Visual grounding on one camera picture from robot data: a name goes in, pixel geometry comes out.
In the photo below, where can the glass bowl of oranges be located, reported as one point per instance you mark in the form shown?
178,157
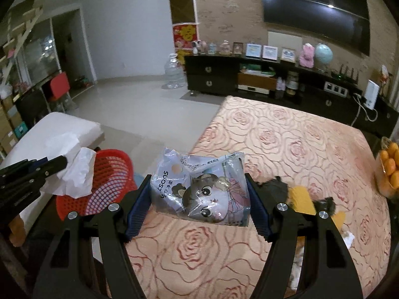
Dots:
386,168

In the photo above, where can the pink plush toy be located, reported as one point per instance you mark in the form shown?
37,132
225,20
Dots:
306,56

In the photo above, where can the small black bag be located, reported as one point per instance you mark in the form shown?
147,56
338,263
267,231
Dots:
326,204

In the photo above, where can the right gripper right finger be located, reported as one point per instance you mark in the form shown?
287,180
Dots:
258,213

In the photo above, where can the light blue globe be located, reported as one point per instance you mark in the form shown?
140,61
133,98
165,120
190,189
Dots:
323,54

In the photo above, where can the red plastic mesh basket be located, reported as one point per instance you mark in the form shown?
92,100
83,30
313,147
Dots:
113,178

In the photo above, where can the black tv cabinet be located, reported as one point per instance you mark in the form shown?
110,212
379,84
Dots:
289,85

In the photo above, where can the white tissue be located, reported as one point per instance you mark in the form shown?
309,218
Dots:
76,179

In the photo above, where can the person left hand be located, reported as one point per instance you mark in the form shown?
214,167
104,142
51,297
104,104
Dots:
18,233

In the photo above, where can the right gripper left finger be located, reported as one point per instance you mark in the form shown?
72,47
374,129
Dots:
139,202

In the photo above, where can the rose pattern tablecloth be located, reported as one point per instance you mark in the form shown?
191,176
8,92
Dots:
295,159

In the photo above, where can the white router box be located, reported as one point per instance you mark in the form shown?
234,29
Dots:
371,94

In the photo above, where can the black wall television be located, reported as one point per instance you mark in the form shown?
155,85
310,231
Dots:
343,21

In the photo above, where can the cartoon printed snack bag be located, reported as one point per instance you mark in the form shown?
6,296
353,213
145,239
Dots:
202,189

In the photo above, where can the red chair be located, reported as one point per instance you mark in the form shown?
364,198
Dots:
59,86

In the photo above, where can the clear large water jug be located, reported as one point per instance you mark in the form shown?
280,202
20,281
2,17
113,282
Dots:
174,72

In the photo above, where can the large black bag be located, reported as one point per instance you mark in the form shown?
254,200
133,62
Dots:
273,191

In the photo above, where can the red festive poster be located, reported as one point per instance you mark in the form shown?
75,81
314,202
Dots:
184,34

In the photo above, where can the yellow foam fruit net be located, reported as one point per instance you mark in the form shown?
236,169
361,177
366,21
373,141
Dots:
301,201

